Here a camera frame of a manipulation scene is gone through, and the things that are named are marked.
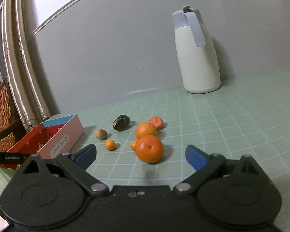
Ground small kumquat orange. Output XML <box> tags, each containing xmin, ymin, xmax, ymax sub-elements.
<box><xmin>105</xmin><ymin>139</ymin><xmax>116</xmax><ymax>151</ymax></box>

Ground large orange tangerine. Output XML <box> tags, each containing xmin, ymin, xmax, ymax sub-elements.
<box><xmin>135</xmin><ymin>135</ymin><xmax>164</xmax><ymax>164</ymax></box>

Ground colourful cardboard box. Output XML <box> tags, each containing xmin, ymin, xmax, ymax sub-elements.
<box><xmin>0</xmin><ymin>114</ymin><xmax>84</xmax><ymax>169</ymax></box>

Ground beige satin curtain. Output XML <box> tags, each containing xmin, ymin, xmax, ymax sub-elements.
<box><xmin>1</xmin><ymin>0</ymin><xmax>51</xmax><ymax>132</ymax></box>

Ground white thermos jug grey lid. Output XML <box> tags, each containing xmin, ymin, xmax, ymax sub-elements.
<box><xmin>172</xmin><ymin>6</ymin><xmax>221</xmax><ymax>94</ymax></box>

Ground wooden sofa orange cushions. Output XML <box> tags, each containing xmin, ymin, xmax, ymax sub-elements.
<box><xmin>0</xmin><ymin>78</ymin><xmax>26</xmax><ymax>152</ymax></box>

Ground red-orange peeled fruit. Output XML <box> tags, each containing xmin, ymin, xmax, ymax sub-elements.
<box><xmin>149</xmin><ymin>116</ymin><xmax>164</xmax><ymax>131</ymax></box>

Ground dark brown dried fruit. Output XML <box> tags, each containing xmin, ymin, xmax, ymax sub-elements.
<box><xmin>112</xmin><ymin>115</ymin><xmax>130</xmax><ymax>131</ymax></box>

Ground brown round nut fruit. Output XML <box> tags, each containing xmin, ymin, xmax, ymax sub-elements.
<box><xmin>94</xmin><ymin>128</ymin><xmax>107</xmax><ymax>140</ymax></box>

